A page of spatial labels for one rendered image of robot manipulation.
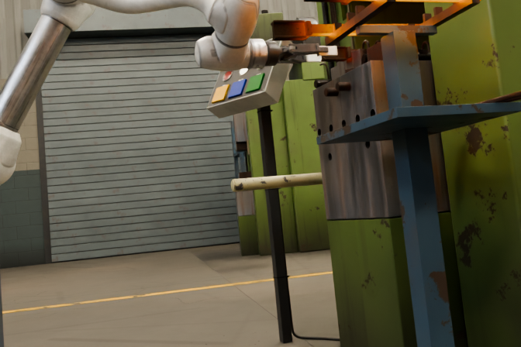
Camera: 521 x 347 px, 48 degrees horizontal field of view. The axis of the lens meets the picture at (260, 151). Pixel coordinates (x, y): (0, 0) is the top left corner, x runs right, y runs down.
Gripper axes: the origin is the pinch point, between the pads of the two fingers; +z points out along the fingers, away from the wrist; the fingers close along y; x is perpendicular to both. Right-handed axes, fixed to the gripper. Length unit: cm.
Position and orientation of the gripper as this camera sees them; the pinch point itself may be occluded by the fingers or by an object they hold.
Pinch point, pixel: (322, 53)
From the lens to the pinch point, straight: 188.5
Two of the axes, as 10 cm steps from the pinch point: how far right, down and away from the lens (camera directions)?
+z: 9.3, -0.5, 3.6
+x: -0.9, -9.9, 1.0
